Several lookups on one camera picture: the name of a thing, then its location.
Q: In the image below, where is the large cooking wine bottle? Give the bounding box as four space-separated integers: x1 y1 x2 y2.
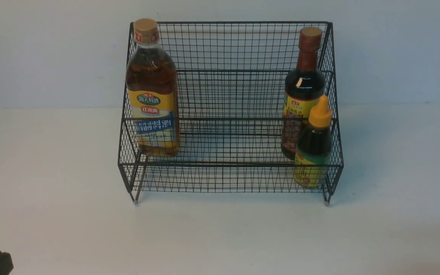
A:
126 18 180 157

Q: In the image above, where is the small yellow-capped sauce bottle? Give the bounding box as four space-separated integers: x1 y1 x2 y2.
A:
293 95 332 189

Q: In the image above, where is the dark soy sauce bottle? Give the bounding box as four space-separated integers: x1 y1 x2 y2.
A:
281 27 325 160

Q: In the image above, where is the black wire mesh rack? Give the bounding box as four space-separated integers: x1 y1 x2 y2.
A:
118 21 344 205

